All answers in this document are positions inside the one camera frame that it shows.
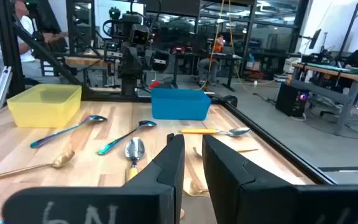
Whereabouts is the wooden background table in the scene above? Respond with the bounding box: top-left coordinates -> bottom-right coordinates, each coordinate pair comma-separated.
63,55 -> 111,68

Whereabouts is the black aluminium table frame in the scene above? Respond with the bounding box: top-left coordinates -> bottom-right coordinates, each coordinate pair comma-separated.
0,0 -> 337,187

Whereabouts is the black monitor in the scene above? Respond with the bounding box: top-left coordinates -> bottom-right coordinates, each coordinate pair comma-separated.
308,28 -> 323,50

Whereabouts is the black table clamp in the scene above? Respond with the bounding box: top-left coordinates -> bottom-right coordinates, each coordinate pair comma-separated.
210,94 -> 239,108

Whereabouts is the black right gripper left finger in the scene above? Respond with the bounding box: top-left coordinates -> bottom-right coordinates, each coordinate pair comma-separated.
1,133 -> 186,224

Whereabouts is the wooden top workbench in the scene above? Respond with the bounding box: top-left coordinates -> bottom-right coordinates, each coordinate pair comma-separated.
286,61 -> 358,136

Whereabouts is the silver spoon wooden handle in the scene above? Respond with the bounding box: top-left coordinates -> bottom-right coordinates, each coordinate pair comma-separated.
124,136 -> 146,182
178,126 -> 252,138

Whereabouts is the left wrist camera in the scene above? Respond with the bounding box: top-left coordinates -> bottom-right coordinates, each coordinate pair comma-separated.
128,23 -> 152,46

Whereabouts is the blue plastic bin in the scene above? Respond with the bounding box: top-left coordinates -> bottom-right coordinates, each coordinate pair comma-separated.
150,87 -> 212,121

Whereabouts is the black desk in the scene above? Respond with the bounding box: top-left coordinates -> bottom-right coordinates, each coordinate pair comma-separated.
168,52 -> 244,93

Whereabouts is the gold spoon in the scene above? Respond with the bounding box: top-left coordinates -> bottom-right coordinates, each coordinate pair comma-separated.
182,177 -> 210,198
0,148 -> 76,185

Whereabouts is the iridescent rainbow spoon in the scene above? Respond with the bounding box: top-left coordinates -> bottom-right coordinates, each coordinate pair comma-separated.
96,119 -> 158,156
29,114 -> 108,149

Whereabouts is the black computer tower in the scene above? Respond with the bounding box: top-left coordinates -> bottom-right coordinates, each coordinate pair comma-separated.
275,83 -> 310,118

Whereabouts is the yellow plastic bin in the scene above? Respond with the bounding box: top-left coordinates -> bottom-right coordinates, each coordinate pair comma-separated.
6,83 -> 83,129

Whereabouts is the silver aluminium extrusion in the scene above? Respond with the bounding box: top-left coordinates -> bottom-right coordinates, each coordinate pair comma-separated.
0,65 -> 13,112

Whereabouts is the yellow extension cable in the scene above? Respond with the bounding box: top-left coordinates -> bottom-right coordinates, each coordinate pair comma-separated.
197,0 -> 276,93

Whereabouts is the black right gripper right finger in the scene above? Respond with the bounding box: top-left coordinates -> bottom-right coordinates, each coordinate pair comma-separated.
201,134 -> 358,224

